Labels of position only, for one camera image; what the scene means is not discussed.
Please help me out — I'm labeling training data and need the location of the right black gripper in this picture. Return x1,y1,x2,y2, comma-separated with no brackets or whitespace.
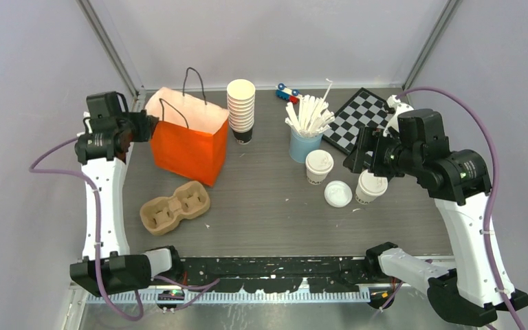
343,124,421,177

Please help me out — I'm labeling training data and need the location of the white paper coffee cup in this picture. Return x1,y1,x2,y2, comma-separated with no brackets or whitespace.
306,169,328,185
355,185,385,204

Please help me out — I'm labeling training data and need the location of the orange paper bag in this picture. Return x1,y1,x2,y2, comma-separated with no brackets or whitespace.
144,87,229,187

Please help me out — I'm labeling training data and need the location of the stack of white lids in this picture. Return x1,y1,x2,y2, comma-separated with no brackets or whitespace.
324,180,353,208

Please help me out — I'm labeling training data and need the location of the white plastic cup lid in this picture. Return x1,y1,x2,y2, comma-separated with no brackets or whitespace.
305,149,334,174

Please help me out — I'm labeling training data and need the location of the stack of paper cups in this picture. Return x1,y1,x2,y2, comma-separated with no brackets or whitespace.
226,78,256,144

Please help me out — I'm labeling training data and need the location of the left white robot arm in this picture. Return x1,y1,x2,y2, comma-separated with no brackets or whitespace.
69,91,184,297

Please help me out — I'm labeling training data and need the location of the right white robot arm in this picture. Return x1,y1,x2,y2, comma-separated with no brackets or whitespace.
343,109,528,327

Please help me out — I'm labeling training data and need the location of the black white checkerboard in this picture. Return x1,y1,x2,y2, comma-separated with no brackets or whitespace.
322,88,394,155

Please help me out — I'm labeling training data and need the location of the bundle of white straws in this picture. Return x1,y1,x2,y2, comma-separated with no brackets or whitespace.
285,78,336,138

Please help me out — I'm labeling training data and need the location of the blue straw holder cup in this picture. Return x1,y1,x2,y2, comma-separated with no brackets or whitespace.
289,129,322,164

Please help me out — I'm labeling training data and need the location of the brown cardboard cup carrier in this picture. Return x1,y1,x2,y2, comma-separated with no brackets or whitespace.
140,181,211,236

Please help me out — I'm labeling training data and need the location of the red blue toy car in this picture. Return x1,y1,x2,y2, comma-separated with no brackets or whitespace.
275,83,302,104

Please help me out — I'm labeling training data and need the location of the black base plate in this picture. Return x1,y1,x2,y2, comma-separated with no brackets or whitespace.
160,256,400,294

